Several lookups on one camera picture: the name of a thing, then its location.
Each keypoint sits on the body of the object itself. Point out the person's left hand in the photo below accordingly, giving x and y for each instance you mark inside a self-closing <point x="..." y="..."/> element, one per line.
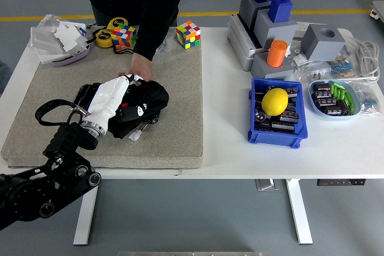
<point x="141" y="67"/>

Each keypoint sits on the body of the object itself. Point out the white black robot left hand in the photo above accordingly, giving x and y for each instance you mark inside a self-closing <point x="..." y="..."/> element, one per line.
<point x="106" y="97"/>

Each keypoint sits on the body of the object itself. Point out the black rag with red tag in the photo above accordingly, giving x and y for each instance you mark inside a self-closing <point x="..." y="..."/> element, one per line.
<point x="153" y="94"/>

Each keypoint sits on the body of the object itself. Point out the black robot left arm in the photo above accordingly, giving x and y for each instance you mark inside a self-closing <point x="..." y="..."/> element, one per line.
<point x="60" y="178"/>

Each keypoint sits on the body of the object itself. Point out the person's left forearm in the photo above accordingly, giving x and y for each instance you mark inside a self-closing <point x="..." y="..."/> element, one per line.
<point x="150" y="43"/>

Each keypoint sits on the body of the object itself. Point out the black desk control panel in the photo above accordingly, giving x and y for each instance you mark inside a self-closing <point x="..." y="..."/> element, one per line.
<point x="342" y="182"/>

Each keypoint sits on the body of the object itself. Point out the clear bag of screws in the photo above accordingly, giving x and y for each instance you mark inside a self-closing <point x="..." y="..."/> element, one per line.
<point x="166" y="44"/>

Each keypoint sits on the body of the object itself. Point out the colourful puzzle cube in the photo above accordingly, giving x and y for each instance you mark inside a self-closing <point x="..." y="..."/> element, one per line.
<point x="124" y="36"/>
<point x="188" y="34"/>

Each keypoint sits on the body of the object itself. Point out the yellow tape measure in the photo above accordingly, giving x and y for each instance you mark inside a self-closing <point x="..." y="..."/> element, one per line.
<point x="115" y="23"/>
<point x="104" y="38"/>

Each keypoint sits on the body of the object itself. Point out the grey-brown mat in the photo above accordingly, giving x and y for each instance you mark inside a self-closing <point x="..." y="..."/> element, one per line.
<point x="174" y="103"/>

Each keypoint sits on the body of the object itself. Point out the purple tray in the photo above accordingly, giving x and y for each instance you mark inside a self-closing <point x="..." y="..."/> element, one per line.
<point x="76" y="57"/>

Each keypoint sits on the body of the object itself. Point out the small blue white part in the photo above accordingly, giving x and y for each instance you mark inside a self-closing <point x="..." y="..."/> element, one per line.
<point x="82" y="31"/>

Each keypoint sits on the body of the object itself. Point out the white flat plate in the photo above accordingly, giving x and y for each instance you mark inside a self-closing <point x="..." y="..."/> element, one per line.
<point x="49" y="57"/>

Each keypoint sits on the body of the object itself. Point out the clear plastic bag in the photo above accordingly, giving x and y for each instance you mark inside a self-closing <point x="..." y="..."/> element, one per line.
<point x="49" y="20"/>

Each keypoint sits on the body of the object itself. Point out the white table leg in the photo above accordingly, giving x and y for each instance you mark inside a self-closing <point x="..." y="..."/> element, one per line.
<point x="85" y="211"/>
<point x="298" y="211"/>

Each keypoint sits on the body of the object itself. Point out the grey block holder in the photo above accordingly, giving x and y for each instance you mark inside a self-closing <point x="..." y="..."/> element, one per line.
<point x="276" y="32"/>
<point x="247" y="7"/>
<point x="279" y="73"/>

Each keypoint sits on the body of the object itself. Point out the orange cylinder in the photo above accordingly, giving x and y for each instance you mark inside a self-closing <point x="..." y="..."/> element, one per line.
<point x="276" y="53"/>

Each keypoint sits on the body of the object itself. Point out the yellow lemon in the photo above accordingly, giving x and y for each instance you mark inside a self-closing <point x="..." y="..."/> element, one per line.
<point x="274" y="101"/>

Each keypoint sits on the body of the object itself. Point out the blue plastic bin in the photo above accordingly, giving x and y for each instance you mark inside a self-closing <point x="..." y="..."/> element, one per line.
<point x="270" y="140"/>

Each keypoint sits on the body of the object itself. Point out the small bag of white parts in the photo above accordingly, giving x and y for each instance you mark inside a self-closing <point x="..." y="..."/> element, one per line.
<point x="297" y="56"/>

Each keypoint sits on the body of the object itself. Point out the clear bag with plug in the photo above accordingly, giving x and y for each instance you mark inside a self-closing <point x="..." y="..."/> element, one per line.
<point x="312" y="73"/>

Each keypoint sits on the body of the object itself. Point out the grey block with round hole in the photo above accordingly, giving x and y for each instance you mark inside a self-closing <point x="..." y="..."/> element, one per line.
<point x="321" y="47"/>

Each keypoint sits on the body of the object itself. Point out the green battery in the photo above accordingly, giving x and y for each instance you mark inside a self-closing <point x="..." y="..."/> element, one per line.
<point x="348" y="100"/>
<point x="334" y="90"/>
<point x="352" y="108"/>
<point x="339" y="94"/>
<point x="338" y="84"/>

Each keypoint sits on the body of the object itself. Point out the bag of blue resistors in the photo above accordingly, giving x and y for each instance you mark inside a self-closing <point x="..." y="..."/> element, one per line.
<point x="364" y="100"/>
<point x="342" y="67"/>

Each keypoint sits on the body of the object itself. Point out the light blue dish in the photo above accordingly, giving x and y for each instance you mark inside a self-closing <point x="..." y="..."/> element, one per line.
<point x="336" y="118"/>

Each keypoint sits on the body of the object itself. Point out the metal bracket under table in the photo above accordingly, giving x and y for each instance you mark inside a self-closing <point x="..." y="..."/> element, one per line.
<point x="267" y="184"/>

